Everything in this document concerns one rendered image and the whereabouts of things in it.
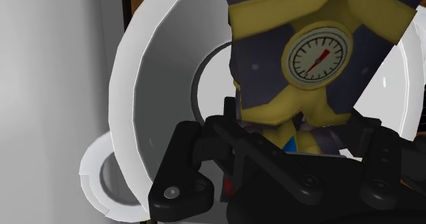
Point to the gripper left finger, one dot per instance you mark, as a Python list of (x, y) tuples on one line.
[(186, 170)]

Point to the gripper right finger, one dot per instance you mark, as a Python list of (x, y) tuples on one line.
[(379, 163)]

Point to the yellow and blue toy figure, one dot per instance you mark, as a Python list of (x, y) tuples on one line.
[(313, 60)]

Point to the small white bowl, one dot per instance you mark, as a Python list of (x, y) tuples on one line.
[(96, 180)]

